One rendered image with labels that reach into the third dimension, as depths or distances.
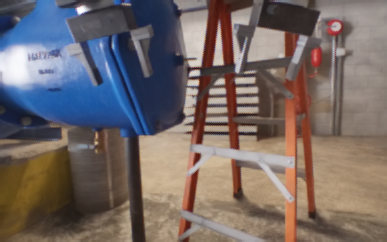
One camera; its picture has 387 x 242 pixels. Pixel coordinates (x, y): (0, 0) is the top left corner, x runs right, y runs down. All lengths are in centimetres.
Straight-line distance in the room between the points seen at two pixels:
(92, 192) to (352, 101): 405
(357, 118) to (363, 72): 78
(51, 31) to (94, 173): 87
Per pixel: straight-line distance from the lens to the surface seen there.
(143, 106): 61
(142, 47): 47
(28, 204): 152
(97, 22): 48
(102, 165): 137
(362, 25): 451
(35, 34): 83
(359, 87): 435
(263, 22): 46
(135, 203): 95
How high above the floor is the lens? 70
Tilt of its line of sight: 6 degrees down
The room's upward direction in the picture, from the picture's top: 2 degrees counter-clockwise
